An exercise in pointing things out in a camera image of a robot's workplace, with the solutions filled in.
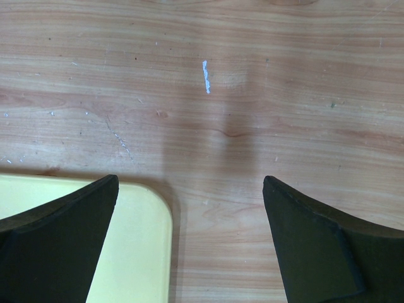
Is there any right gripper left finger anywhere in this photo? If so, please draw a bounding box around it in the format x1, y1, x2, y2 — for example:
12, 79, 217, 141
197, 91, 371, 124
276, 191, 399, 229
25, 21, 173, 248
1, 175, 119, 302

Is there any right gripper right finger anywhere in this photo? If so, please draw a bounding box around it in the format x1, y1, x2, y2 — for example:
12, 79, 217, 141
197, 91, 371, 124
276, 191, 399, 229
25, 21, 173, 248
263, 176, 403, 302

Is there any yellow plastic tray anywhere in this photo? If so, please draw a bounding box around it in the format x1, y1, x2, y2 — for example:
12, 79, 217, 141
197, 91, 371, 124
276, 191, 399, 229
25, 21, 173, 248
1, 174, 173, 302

